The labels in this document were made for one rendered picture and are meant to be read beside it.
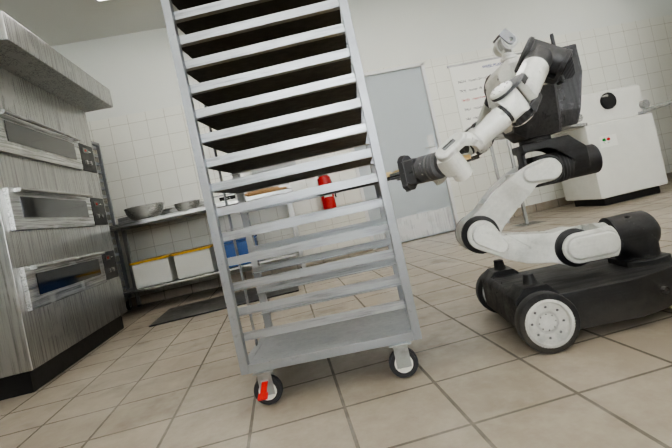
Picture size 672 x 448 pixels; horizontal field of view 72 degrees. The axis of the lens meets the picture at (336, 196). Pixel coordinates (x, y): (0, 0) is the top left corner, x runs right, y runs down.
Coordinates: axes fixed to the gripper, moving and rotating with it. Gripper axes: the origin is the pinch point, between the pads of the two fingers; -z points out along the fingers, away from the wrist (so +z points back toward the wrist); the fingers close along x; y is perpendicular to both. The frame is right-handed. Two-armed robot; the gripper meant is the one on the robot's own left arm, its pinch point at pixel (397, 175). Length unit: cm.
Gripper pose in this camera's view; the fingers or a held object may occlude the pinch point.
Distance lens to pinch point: 163.3
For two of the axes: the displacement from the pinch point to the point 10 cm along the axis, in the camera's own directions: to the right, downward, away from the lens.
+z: 6.5, -1.6, -7.4
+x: -2.1, -9.8, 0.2
